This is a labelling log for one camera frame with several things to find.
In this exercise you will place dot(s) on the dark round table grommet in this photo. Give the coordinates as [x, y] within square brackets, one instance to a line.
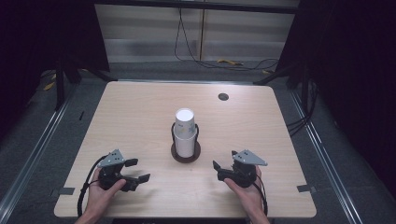
[223, 96]

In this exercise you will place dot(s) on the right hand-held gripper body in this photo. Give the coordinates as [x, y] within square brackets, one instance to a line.
[246, 171]

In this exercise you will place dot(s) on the small black floor marker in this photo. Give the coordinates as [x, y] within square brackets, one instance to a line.
[81, 115]

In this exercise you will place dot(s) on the black cup holder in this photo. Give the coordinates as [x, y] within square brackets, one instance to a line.
[186, 158]

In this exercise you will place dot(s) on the grey tape strip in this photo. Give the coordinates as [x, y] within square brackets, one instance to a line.
[306, 188]
[66, 191]

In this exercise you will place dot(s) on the black metal stand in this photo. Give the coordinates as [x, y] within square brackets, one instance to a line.
[299, 81]
[59, 88]

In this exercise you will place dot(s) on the yellow floor tape scrap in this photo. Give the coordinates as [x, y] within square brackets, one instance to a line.
[49, 86]
[229, 62]

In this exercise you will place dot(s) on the dark horizontal frame bar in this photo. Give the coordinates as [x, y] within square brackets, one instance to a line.
[196, 6]

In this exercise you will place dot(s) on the metal floor rail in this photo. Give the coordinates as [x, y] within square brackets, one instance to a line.
[29, 155]
[323, 158]

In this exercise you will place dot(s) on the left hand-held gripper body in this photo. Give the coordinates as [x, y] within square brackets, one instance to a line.
[109, 174]

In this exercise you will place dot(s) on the person's right hand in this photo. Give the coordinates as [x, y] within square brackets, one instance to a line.
[247, 196]

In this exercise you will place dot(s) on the person's left hand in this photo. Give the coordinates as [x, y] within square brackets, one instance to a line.
[100, 196]

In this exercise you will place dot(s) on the dark curtain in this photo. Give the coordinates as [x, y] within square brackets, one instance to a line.
[348, 77]
[46, 34]

